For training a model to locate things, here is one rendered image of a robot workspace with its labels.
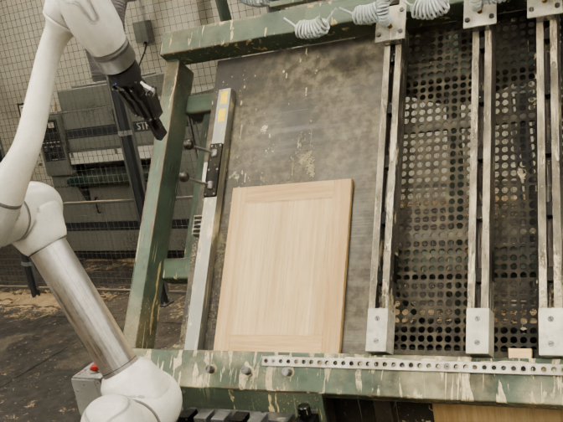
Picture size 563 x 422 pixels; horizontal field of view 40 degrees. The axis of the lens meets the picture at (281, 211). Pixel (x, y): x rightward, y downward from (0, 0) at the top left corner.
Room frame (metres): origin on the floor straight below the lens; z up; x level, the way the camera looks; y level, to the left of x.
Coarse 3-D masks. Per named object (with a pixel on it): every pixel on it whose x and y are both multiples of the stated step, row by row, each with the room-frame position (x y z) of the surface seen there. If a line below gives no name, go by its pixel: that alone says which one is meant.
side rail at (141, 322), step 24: (168, 72) 3.03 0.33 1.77; (192, 72) 3.10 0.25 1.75; (168, 96) 2.97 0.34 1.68; (168, 120) 2.91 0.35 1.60; (168, 144) 2.87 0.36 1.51; (168, 168) 2.84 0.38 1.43; (168, 192) 2.81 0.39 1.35; (144, 216) 2.73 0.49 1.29; (168, 216) 2.78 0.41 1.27; (144, 240) 2.68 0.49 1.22; (168, 240) 2.76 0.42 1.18; (144, 264) 2.63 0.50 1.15; (144, 288) 2.58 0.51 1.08; (144, 312) 2.55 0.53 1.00; (144, 336) 2.53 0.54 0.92
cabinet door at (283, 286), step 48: (240, 192) 2.63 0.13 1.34; (288, 192) 2.54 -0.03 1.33; (336, 192) 2.46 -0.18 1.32; (240, 240) 2.53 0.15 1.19; (288, 240) 2.45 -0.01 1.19; (336, 240) 2.37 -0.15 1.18; (240, 288) 2.44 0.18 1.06; (288, 288) 2.36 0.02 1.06; (336, 288) 2.28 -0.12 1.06; (240, 336) 2.34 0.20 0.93; (288, 336) 2.27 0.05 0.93; (336, 336) 2.20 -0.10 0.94
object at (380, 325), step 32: (384, 0) 2.48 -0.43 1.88; (384, 32) 2.58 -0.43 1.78; (384, 64) 2.56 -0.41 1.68; (384, 96) 2.50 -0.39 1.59; (384, 128) 2.44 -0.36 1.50; (384, 160) 2.38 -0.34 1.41; (384, 192) 2.34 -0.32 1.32; (384, 224) 2.28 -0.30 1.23; (384, 256) 2.21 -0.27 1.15; (384, 288) 2.16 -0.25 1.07; (384, 320) 2.10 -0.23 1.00; (384, 352) 2.06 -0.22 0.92
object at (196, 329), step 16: (224, 128) 2.78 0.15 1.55; (224, 144) 2.75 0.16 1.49; (224, 160) 2.73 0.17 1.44; (224, 176) 2.71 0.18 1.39; (208, 208) 2.63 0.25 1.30; (208, 224) 2.60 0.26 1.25; (208, 240) 2.56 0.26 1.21; (208, 256) 2.53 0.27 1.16; (208, 272) 2.51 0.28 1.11; (208, 288) 2.49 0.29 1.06; (192, 304) 2.46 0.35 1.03; (208, 304) 2.47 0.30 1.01; (192, 320) 2.43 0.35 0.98; (192, 336) 2.40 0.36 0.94
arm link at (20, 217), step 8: (0, 208) 1.78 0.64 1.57; (8, 208) 1.79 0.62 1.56; (16, 208) 1.81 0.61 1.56; (24, 208) 1.88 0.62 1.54; (0, 216) 1.78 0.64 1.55; (8, 216) 1.80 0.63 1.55; (16, 216) 1.82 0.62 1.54; (24, 216) 1.87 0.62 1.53; (0, 224) 1.79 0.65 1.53; (8, 224) 1.81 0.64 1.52; (16, 224) 1.84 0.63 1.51; (24, 224) 1.87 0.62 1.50; (0, 232) 1.80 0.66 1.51; (8, 232) 1.83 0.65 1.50; (16, 232) 1.85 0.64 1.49; (24, 232) 1.89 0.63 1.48; (0, 240) 1.82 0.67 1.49; (8, 240) 1.85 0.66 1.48; (16, 240) 1.90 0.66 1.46
